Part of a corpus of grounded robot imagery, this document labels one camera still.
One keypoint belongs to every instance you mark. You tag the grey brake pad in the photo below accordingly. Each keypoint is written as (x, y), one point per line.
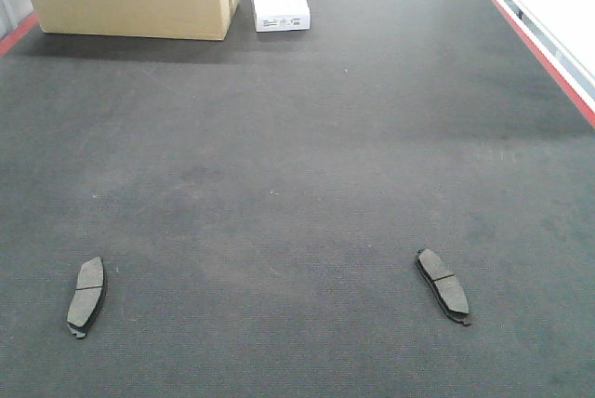
(87, 298)
(444, 285)

